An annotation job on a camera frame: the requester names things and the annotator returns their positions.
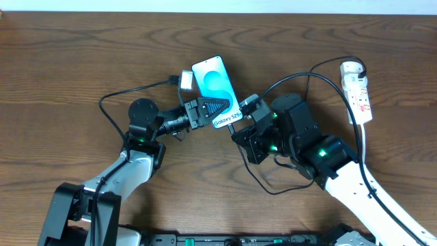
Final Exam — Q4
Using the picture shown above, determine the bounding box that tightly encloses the blue Galaxy smartphone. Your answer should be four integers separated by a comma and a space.
191, 55, 243, 128

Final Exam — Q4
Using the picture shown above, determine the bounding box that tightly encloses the black USB charging cable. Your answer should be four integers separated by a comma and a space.
227, 55, 368, 196

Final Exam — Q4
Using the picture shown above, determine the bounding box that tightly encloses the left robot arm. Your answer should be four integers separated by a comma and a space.
38, 98, 230, 245

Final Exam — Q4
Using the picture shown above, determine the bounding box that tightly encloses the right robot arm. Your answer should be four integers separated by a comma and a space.
231, 94, 436, 245

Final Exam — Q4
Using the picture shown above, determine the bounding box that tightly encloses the white power strip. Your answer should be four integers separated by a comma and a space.
340, 61, 373, 125

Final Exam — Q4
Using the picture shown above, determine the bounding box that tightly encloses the left camera black cable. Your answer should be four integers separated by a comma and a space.
89, 74, 187, 246

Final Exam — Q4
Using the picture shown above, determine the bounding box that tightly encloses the white power strip cord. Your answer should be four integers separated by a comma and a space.
358, 123, 368, 165

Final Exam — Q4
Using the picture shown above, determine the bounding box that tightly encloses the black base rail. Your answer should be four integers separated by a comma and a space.
148, 234, 335, 246

